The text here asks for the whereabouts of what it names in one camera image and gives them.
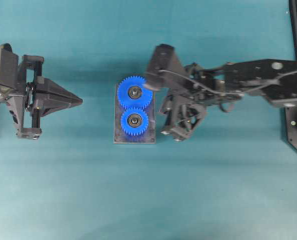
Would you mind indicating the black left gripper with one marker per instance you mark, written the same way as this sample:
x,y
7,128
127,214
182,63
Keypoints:
x,y
25,120

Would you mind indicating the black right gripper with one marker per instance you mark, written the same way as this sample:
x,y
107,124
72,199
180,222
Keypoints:
x,y
186,108

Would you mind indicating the small blue gear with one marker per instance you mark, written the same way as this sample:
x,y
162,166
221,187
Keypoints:
x,y
134,122

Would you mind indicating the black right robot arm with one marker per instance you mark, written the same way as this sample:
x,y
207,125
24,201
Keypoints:
x,y
275,79

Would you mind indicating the large blue gear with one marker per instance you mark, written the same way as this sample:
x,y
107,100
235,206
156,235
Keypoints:
x,y
131,93

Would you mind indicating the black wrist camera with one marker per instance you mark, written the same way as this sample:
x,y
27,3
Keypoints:
x,y
165,70
8,70

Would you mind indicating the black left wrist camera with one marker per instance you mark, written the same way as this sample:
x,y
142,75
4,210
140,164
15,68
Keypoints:
x,y
8,70

